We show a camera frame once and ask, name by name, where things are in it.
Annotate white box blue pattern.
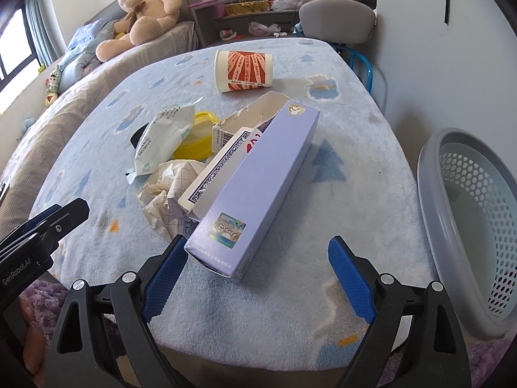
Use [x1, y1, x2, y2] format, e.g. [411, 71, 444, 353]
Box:
[178, 126, 265, 223]

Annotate white paper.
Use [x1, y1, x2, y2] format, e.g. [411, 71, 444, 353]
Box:
[137, 159, 206, 243]

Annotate orange white paper cup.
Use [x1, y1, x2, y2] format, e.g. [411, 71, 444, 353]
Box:
[214, 49, 273, 93]

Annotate blue metal child chair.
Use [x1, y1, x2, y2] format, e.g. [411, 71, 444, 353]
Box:
[329, 42, 388, 110]

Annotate pink plastic bag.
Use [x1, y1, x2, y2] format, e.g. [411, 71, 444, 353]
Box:
[248, 22, 281, 37]

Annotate gold snack packets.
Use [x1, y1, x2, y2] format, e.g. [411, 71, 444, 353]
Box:
[224, 1, 271, 16]

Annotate pink plastic box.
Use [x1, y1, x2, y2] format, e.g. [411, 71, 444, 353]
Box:
[189, 0, 227, 21]

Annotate small cartoon doll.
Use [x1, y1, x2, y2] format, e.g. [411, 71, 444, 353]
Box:
[44, 65, 63, 108]

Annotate beige bed cover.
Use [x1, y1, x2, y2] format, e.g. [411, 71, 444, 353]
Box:
[0, 20, 198, 211]

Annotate grey upholstered chair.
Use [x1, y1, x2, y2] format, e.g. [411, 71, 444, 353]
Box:
[299, 0, 377, 45]

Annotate person's left hand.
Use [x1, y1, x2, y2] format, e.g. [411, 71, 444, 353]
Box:
[17, 293, 48, 386]

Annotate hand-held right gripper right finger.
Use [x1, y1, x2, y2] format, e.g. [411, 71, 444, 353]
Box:
[328, 236, 473, 388]

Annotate white wet wipes packet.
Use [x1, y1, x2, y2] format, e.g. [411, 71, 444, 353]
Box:
[124, 97, 204, 184]

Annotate long purple cardboard box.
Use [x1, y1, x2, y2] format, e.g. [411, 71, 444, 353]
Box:
[184, 92, 321, 283]

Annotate blue printed fleece blanket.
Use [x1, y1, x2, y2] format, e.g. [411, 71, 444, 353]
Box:
[30, 37, 439, 368]

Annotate yellow plastic container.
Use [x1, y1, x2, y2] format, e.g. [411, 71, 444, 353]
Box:
[173, 111, 220, 161]

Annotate grey shelf unit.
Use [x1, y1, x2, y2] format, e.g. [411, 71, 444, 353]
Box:
[188, 0, 324, 47]

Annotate grey perforated plastic basket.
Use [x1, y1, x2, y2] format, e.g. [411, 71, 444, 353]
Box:
[417, 128, 517, 341]

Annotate window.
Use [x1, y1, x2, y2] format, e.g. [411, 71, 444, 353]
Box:
[0, 2, 41, 90]

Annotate grey curtain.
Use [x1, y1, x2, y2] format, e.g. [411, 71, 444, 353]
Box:
[24, 0, 67, 65]

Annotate light blue quilt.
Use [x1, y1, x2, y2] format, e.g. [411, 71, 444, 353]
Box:
[52, 17, 118, 93]

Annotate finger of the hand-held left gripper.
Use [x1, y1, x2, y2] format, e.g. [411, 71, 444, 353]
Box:
[0, 205, 61, 247]
[24, 198, 90, 253]

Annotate beige teddy bear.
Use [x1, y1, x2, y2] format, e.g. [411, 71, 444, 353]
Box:
[96, 0, 182, 62]

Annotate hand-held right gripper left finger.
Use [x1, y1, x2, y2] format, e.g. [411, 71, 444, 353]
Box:
[46, 234, 188, 388]

